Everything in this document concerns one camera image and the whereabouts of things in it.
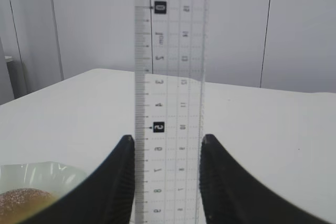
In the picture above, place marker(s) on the sugared bread roll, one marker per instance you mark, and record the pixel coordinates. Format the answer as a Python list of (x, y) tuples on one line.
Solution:
[(19, 204)]

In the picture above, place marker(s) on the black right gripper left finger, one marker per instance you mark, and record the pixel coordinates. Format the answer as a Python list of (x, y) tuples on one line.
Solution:
[(105, 196)]

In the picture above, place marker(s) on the clear plastic ruler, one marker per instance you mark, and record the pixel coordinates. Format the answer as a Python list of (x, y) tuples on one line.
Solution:
[(169, 73)]

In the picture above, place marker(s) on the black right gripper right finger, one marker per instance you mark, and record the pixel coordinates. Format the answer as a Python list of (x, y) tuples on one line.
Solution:
[(230, 194)]

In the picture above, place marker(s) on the frosted green glass bowl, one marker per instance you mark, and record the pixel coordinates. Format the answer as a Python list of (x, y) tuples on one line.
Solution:
[(53, 177)]

